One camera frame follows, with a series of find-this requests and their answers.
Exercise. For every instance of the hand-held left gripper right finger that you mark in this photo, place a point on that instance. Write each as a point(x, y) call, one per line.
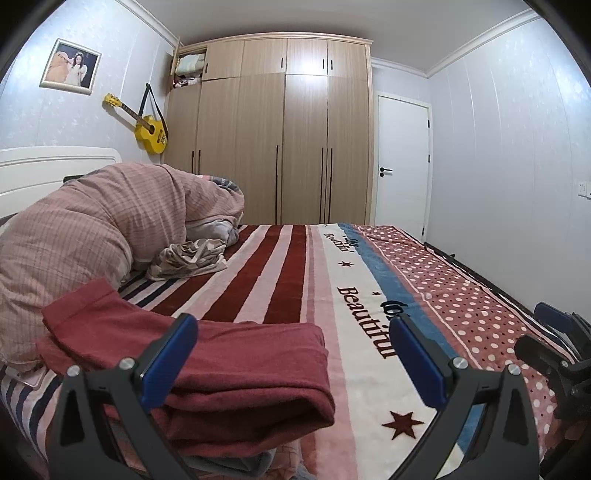
point(418, 364)

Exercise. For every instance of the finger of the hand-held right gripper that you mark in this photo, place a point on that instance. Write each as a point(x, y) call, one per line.
point(556, 318)
point(538, 350)

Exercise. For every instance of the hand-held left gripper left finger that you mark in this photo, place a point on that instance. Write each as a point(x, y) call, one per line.
point(171, 360)

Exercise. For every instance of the red pants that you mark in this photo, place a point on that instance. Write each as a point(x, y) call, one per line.
point(240, 369)

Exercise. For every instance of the crumpled beige cloth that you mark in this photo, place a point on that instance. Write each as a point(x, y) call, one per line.
point(189, 258)

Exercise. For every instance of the printed striped dotted blanket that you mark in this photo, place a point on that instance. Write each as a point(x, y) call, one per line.
point(286, 277)

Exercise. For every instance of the pink checked quilt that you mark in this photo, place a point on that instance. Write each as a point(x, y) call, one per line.
point(92, 230)

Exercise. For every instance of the dark flat object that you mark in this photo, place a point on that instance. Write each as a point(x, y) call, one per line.
point(74, 177)

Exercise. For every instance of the white door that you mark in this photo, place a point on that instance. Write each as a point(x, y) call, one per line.
point(401, 138)

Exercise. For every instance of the yellow guitar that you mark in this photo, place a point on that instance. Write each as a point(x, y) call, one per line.
point(148, 134)

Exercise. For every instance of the white headboard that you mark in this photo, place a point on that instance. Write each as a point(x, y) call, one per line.
point(41, 170)

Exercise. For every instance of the wooden wardrobe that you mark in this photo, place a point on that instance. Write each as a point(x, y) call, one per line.
point(277, 138)

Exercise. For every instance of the stack of folded clothes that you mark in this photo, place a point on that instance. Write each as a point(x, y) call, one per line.
point(188, 69)

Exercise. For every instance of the dark bed frame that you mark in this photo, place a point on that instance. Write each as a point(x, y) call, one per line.
point(485, 281)

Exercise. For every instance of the framed wall photo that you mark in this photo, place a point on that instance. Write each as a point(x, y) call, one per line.
point(70, 67)

